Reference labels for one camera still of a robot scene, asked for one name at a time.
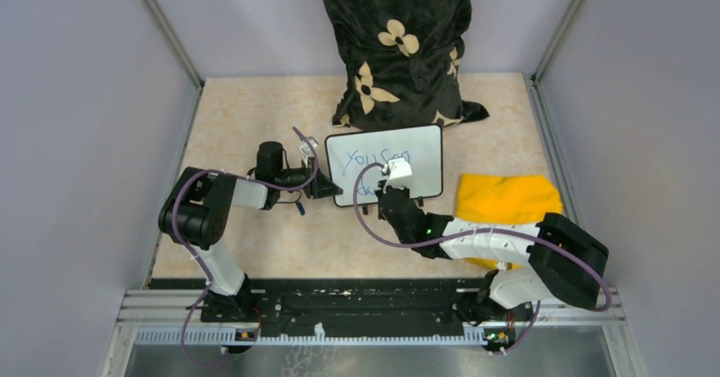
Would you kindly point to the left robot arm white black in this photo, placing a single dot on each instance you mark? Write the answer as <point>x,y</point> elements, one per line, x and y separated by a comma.
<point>196,213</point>

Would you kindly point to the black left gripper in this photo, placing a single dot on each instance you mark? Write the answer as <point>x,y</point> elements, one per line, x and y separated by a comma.
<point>322,187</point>

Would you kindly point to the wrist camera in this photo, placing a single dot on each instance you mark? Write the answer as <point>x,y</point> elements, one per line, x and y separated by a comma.
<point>397,173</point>
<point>307,148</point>

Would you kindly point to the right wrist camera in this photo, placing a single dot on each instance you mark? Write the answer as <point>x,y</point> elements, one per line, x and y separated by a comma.
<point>397,173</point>

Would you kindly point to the yellow cloth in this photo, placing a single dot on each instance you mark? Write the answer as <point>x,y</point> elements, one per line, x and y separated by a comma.
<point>506,200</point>

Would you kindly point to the white toothed cable rail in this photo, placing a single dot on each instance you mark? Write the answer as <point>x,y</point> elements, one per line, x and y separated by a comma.
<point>217,335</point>

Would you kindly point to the white whiteboard black frame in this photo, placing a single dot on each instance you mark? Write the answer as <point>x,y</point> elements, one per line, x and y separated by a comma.
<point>347,154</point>

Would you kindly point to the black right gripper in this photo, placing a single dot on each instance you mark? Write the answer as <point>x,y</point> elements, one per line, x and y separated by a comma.
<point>379,191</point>

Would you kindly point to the black floral pillow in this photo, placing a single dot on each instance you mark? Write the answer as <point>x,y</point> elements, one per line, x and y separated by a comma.
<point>402,59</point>

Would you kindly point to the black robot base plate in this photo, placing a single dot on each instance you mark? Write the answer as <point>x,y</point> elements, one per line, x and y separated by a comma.
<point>357,308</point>

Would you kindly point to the aluminium frame post left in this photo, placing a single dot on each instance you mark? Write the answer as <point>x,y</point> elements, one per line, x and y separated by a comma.
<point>173,42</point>

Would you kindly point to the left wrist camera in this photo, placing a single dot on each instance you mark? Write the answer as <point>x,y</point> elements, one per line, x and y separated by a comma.
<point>307,148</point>

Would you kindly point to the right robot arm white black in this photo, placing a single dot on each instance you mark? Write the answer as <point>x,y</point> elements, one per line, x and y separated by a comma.
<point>551,258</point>

